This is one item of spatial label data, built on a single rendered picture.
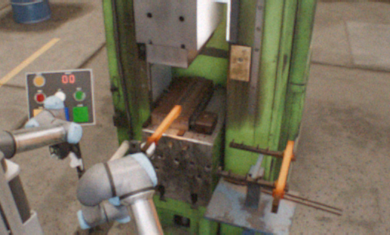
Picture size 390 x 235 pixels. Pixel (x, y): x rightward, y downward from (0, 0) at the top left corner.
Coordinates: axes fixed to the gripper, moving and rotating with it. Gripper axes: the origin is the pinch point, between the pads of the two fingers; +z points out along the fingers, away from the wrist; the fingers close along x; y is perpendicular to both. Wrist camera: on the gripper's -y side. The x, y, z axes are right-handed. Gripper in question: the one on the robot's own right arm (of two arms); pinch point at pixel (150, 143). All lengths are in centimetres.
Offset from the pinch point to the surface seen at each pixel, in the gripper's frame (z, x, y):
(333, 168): 138, 88, 101
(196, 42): 26.5, 13.0, -38.2
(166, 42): 26.5, -1.5, -36.9
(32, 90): 8, -68, -12
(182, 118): 27.5, 4.7, 3.1
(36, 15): 336, -344, 76
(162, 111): 30.2, -7.2, 2.6
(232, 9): 37, 26, -52
